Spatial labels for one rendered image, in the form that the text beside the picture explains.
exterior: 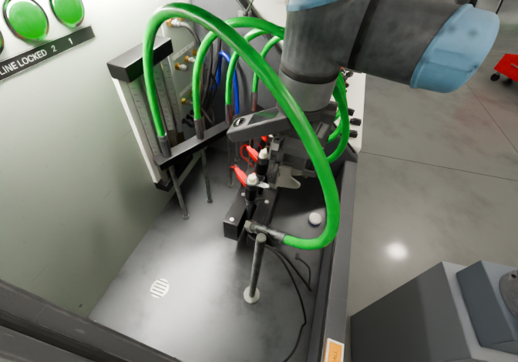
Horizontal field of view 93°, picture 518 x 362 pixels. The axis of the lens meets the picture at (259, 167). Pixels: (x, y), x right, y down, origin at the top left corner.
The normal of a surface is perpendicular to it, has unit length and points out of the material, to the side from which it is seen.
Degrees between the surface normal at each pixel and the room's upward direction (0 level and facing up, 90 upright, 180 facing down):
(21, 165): 90
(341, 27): 73
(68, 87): 90
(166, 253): 0
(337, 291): 0
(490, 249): 0
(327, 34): 85
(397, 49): 84
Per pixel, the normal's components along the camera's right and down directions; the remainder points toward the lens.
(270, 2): -0.31, 0.70
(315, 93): 0.18, 0.74
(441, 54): -0.37, 0.51
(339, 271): 0.07, -0.67
